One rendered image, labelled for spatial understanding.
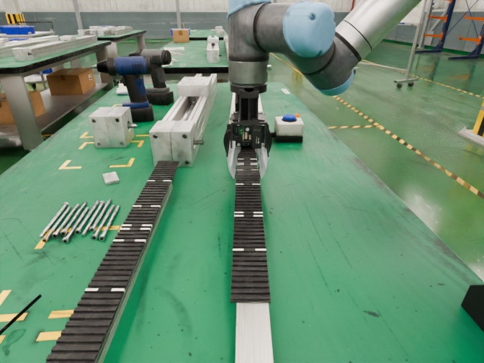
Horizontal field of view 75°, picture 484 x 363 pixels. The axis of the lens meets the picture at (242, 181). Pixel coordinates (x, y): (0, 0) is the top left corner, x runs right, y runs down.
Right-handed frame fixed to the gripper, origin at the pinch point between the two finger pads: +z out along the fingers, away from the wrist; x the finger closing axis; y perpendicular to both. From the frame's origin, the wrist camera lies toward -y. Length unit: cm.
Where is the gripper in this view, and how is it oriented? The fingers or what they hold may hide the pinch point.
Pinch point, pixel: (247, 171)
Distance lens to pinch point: 72.2
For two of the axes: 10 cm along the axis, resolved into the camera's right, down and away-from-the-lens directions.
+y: 0.0, 4.6, -8.9
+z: 0.0, 8.9, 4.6
